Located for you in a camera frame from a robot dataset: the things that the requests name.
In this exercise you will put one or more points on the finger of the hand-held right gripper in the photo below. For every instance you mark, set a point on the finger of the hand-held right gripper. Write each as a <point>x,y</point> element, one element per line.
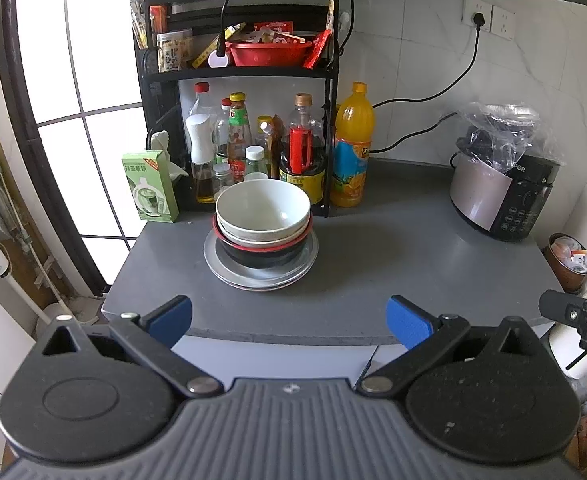
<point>558,305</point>

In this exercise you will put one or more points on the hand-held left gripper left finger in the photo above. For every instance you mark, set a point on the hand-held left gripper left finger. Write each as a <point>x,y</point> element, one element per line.
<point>173,317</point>

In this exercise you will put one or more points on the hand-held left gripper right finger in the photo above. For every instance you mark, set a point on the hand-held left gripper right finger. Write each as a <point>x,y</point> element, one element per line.
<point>408,320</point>

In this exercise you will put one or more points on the large white script-print plate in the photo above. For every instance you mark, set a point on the large white script-print plate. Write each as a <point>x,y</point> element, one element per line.
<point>213,260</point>

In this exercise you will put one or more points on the silver-rimmed white plate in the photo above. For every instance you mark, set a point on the silver-rimmed white plate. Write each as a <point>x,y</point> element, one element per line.
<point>261,288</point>

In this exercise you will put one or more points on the red and black bowl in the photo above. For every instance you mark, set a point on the red and black bowl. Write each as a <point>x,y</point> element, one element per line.
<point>253,255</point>

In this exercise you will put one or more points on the cream white bowl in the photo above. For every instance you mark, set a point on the cream white bowl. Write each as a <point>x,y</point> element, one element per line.
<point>253,240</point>
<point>258,205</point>

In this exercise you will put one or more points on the brown trash bin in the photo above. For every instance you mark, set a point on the brown trash bin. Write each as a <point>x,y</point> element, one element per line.
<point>561,270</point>

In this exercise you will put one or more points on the white kitchen appliance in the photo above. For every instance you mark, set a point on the white kitchen appliance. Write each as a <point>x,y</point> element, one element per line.
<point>563,345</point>

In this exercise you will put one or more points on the green cardboard box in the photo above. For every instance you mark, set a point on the green cardboard box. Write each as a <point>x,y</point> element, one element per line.
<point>146,190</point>

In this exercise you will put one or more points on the electric pressure cooker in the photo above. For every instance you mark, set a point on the electric pressure cooker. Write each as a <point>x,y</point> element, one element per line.
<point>478,195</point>

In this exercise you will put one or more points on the small glass spice jar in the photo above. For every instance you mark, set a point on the small glass spice jar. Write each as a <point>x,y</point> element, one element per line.
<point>222,177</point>

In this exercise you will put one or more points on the orange juice bottle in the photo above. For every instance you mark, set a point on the orange juice bottle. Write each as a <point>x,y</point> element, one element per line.
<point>351,170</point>

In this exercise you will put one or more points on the green jar white cap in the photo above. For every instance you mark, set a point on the green jar white cap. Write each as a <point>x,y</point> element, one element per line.
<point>254,165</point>

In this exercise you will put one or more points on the white crumpled tissue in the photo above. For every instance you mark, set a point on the white crumpled tissue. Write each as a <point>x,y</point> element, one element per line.
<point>161,142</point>

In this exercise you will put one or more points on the white-topped oil spray bottle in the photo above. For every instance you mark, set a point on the white-topped oil spray bottle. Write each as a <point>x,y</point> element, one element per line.
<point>197,135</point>

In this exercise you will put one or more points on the clear plastic bag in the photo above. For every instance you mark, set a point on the clear plastic bag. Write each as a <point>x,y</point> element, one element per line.
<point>503,125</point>

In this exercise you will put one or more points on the green-label sauce bottle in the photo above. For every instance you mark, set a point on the green-label sauce bottle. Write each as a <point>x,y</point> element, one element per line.
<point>238,130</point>

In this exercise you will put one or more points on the small clear bottle red cap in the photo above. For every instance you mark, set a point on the small clear bottle red cap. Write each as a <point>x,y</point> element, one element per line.
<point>224,120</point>

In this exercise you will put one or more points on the black storage rack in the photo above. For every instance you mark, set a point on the black storage rack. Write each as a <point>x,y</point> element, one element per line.
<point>273,73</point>

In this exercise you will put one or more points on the printed snack jar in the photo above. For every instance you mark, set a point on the printed snack jar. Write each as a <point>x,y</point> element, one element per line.
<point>173,52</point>

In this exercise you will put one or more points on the red plastic basket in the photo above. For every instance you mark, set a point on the red plastic basket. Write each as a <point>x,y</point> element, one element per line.
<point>268,55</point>

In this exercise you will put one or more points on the black-framed window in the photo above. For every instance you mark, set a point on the black-framed window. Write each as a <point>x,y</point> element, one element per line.
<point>103,35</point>

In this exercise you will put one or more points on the white wall socket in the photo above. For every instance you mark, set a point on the white wall socket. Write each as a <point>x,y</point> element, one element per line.
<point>473,7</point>
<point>504,22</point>

